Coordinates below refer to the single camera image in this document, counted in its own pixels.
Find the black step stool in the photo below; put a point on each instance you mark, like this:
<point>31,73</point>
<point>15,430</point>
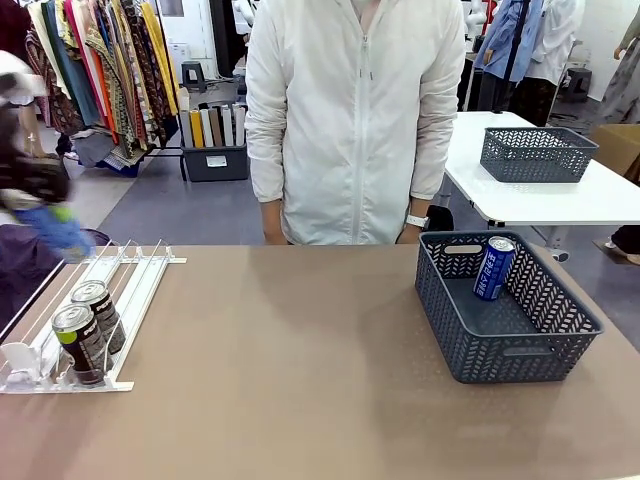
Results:
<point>580,82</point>
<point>194,75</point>

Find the white paper roll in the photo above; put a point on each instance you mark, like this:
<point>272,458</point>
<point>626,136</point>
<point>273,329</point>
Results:
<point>239,125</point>
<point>186,130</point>
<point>207,127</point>

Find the black Pepsi can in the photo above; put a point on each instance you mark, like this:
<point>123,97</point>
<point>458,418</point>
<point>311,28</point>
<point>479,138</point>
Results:
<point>82,345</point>
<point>107,315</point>

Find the mannequin in gray dress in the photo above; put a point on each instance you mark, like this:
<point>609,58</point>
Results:
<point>622,75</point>

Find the cardboard box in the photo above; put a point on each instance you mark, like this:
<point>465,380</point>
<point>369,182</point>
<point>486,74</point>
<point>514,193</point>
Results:
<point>617,145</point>

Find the person torso in white jacket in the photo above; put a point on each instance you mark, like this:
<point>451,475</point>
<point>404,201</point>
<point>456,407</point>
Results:
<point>350,125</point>

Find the mannequin in maroon dress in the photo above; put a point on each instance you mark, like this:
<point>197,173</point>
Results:
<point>12,25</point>

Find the gray storage bin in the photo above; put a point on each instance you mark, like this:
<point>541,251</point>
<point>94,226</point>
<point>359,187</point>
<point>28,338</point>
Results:
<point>215,165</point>

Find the clothes rack with colourful garments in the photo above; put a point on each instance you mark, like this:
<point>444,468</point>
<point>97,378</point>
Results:
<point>110,65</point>

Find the gray paper roll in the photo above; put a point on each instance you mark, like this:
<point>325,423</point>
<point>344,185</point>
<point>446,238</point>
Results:
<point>227,126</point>

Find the yellow paper roll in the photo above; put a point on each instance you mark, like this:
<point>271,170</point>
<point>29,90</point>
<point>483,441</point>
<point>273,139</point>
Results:
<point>197,129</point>

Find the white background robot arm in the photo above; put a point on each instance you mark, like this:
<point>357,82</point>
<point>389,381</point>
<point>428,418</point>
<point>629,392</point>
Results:
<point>475,20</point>

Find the blue drink can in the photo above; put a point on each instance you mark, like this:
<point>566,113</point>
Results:
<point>492,275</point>

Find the white table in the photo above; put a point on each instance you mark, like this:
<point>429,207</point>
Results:
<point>525,200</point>

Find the white shirt on stand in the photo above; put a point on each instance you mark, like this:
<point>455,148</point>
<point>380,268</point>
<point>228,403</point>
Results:
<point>555,45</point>

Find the patterned fabric pile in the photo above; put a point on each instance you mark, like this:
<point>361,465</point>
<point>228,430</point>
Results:
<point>112,155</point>

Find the brown paper roll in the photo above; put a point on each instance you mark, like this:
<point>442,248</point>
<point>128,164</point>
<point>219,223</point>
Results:
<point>216,127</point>

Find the gray woven plastic basket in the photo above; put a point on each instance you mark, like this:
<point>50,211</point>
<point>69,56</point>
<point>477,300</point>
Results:
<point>500,355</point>
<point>535,160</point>

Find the white can dispenser rack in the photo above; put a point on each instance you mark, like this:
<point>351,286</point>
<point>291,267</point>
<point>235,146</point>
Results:
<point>140,300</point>

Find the blurred passing person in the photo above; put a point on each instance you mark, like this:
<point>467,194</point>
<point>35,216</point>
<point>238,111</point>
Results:
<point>30,175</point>

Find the person's right hand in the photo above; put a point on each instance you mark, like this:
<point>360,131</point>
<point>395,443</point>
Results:
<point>275,237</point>

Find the person's left hand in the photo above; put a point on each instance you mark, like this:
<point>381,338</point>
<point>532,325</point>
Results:
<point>410,236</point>

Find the white wristwatch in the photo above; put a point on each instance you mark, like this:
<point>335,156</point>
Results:
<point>417,220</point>

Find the person's left forearm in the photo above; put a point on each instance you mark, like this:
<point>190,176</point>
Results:
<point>419,206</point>

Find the blue shirt on stand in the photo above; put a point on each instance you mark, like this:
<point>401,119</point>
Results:
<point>505,40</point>

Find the person's right forearm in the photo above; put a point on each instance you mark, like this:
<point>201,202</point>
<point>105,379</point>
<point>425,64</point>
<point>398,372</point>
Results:
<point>271,215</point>

